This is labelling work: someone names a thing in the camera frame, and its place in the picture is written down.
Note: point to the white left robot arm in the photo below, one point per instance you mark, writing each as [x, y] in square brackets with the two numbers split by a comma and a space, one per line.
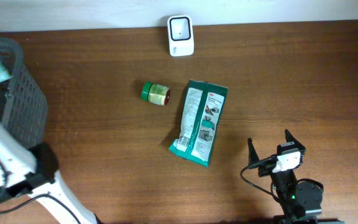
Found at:
[28, 166]

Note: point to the green white wipes pack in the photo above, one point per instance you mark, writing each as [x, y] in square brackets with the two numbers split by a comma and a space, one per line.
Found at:
[204, 103]

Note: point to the green lid spice jar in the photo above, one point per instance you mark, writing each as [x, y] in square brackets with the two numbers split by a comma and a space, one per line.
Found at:
[155, 93]

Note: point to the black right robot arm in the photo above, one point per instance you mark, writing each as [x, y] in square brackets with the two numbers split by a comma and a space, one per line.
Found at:
[300, 199]

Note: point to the grey plastic mesh basket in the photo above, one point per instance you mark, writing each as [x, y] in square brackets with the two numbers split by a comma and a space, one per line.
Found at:
[23, 106]

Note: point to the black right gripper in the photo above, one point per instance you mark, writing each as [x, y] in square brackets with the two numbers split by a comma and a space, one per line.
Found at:
[253, 154]

